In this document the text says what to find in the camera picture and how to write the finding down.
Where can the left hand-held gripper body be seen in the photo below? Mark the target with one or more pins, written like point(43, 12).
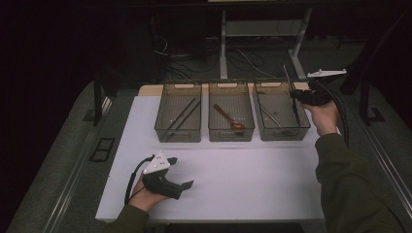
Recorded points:
point(162, 186)

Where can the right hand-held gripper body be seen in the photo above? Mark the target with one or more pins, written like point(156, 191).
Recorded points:
point(315, 96)

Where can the clear grey plastic bin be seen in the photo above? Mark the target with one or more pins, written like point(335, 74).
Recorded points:
point(178, 111)
point(230, 97)
point(278, 106)

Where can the black chopstick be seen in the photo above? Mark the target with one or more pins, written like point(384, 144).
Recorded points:
point(185, 118)
point(181, 113)

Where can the brown wooden spoon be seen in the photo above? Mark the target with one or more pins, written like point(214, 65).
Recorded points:
point(239, 125)

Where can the person's left hand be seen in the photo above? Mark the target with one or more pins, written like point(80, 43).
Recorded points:
point(144, 199)

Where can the person's right hand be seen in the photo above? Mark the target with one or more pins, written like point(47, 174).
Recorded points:
point(324, 118)

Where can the black metal stand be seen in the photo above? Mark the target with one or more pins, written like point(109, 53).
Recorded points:
point(364, 103)

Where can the white metal desk frame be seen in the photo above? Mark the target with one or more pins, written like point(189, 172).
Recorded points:
point(223, 48)

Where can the metal floor rail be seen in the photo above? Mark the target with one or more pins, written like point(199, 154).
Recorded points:
point(76, 165)
point(393, 174)

